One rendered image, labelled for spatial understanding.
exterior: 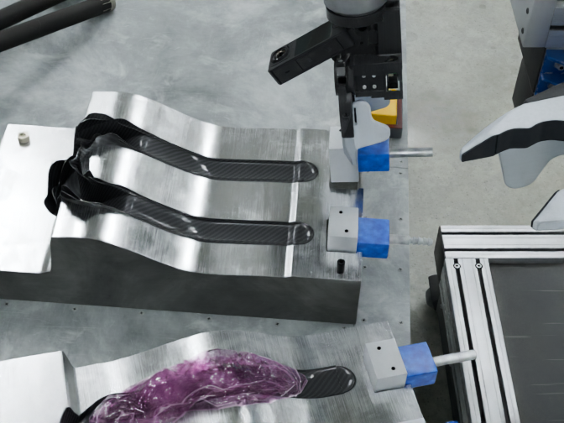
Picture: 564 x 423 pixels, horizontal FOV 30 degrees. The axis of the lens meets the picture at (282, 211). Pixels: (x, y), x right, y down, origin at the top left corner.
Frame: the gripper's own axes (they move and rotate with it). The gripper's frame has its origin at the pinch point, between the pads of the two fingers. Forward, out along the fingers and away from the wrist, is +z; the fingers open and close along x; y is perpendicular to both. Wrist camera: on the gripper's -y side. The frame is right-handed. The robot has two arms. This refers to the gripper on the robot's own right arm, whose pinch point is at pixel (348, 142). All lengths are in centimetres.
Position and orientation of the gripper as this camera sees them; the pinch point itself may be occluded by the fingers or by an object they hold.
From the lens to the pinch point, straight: 135.7
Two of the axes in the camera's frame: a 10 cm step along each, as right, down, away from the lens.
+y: 9.9, -0.3, -1.3
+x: 0.8, -6.4, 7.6
